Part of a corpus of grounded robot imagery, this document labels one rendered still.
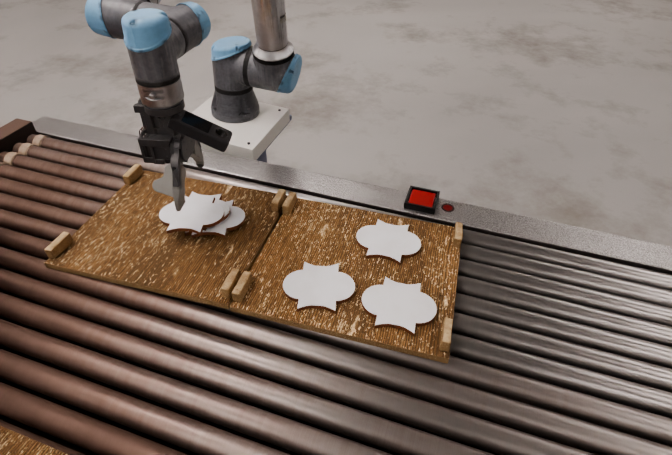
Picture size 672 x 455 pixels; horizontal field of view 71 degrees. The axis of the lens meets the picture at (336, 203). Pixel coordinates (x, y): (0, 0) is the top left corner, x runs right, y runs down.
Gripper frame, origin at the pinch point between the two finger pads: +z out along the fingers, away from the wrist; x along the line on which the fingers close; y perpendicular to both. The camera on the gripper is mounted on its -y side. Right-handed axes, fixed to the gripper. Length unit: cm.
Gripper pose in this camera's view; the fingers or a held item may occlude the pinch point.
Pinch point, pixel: (194, 189)
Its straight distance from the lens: 102.8
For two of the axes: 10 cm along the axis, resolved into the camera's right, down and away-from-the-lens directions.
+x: -0.7, 6.2, -7.8
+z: -0.1, 7.8, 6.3
